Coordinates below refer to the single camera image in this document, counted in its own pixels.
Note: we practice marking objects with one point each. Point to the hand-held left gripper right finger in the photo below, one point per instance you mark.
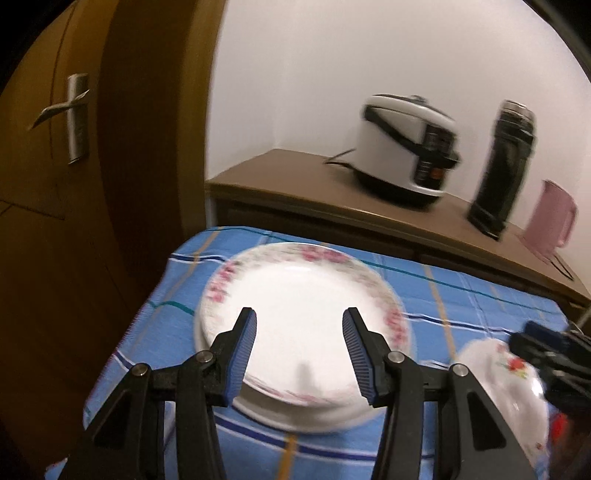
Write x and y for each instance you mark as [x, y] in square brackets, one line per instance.
[358, 350]

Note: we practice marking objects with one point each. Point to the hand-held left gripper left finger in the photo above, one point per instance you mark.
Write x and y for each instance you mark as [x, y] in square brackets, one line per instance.
[242, 350]

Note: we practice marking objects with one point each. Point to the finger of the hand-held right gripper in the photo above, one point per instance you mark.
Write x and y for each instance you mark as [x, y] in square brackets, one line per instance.
[547, 330]
[531, 348]

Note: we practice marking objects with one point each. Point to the white floral bowl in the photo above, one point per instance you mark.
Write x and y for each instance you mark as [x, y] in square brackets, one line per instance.
[498, 397]

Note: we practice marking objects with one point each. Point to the floral rim white plate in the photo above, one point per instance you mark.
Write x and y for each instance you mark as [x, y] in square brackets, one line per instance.
[304, 422]
[300, 300]

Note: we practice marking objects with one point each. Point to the blue plaid tablecloth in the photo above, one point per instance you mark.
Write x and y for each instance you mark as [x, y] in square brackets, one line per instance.
[438, 304]

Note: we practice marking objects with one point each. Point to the pink electric kettle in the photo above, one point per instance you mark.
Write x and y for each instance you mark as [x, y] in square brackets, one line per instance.
[549, 221]

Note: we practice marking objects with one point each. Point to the black thermos flask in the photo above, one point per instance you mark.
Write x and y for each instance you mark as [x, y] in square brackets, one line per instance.
[503, 175]

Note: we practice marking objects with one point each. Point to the brown wooden cabinet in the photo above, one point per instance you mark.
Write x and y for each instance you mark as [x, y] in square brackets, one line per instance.
[295, 184]

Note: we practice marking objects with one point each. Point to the white rice cooker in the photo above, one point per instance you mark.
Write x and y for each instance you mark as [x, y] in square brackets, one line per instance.
[397, 147]

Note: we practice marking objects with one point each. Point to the brown wooden door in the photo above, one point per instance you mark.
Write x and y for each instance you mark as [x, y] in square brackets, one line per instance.
[115, 184]

